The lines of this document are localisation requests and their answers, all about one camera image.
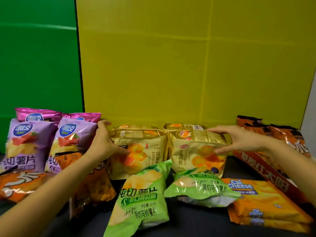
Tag red white cardboard box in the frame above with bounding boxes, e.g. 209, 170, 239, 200
233, 148, 311, 205

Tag orange black snack bag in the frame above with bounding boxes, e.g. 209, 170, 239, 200
268, 124, 311, 158
0, 170, 54, 204
55, 151, 117, 221
236, 115, 271, 136

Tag magenta snack bag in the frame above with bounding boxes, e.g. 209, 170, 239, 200
61, 112, 102, 124
14, 107, 63, 123

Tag dark grey shelf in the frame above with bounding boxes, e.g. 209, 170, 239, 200
0, 153, 316, 237

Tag person's left hand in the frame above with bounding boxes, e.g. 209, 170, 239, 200
85, 120, 130, 164

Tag person's left forearm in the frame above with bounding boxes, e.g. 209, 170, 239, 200
0, 150, 101, 237

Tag person's right forearm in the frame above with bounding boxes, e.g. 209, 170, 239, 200
265, 139, 316, 207

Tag person's right hand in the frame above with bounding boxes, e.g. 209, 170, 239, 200
205, 125, 268, 155

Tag lime yellow back panel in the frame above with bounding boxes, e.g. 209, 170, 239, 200
75, 0, 316, 130

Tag green back panel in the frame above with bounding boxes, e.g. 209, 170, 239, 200
0, 0, 84, 153

